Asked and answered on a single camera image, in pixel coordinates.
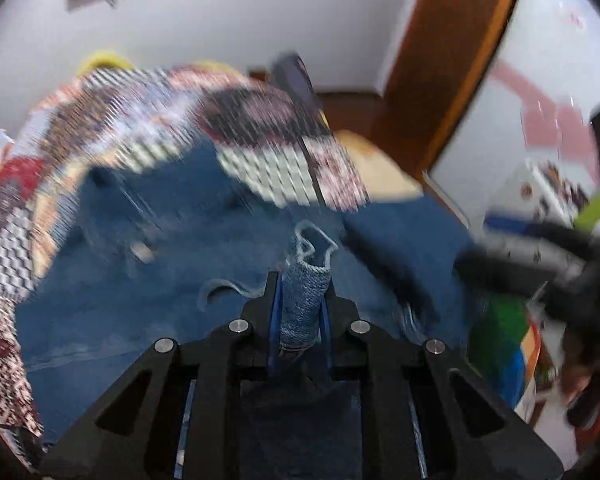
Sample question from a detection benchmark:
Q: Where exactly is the yellow orange blanket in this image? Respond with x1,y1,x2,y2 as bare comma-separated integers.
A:
76,50,134,77

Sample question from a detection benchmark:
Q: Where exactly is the blue denim jacket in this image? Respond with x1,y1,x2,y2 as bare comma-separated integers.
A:
16,144,472,479

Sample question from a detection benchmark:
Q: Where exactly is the white sliding door with hearts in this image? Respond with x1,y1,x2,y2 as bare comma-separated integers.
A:
429,0,600,222

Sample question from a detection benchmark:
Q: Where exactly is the patchwork patterned bed quilt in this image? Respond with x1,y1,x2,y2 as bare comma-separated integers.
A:
0,63,368,436

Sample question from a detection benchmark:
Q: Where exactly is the brown wooden wardrobe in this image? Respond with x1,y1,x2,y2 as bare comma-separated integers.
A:
324,0,516,178

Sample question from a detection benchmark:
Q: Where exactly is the dark bag beside bed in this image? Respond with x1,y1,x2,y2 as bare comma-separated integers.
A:
268,51,322,114

